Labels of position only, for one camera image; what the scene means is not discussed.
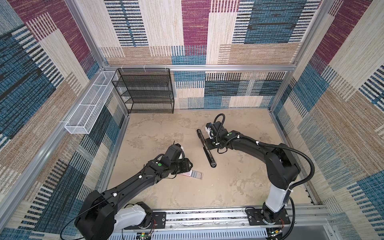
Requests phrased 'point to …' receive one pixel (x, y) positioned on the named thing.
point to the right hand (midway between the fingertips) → (208, 145)
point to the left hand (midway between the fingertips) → (191, 164)
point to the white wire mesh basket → (81, 121)
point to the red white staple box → (188, 174)
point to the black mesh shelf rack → (146, 90)
